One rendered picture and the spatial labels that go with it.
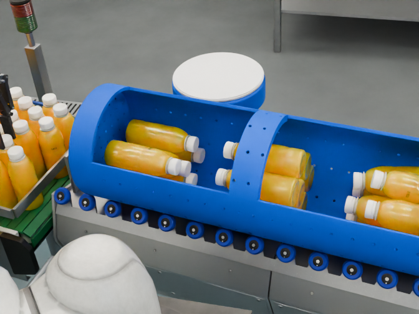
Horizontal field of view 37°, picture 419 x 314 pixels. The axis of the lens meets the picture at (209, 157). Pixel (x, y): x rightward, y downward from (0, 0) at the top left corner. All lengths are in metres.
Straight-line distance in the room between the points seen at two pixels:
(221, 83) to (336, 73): 2.12
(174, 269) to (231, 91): 0.56
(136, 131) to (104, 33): 3.05
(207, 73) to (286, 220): 0.74
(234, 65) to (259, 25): 2.54
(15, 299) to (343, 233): 0.65
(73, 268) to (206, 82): 1.06
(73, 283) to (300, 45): 3.46
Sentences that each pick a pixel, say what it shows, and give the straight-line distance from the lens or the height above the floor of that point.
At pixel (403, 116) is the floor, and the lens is 3.60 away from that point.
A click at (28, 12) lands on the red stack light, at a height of 1.22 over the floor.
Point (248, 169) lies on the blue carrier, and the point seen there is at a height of 1.19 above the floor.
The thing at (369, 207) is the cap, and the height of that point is 1.12.
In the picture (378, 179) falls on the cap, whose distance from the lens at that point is 1.36.
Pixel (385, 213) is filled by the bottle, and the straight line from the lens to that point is 1.33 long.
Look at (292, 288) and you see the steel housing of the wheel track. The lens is 1.49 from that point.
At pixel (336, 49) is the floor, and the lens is 4.20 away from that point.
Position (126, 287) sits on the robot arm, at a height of 1.31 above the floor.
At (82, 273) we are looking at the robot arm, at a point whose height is 1.34.
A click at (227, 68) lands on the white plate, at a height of 1.04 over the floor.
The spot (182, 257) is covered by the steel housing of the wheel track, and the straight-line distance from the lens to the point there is 1.56.
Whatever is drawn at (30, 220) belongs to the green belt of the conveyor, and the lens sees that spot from 1.72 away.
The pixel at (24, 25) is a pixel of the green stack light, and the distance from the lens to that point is 2.04.
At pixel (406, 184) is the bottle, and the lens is 1.35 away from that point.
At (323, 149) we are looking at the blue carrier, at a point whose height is 1.09.
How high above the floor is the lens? 2.02
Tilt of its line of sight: 38 degrees down
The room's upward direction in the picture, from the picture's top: 5 degrees counter-clockwise
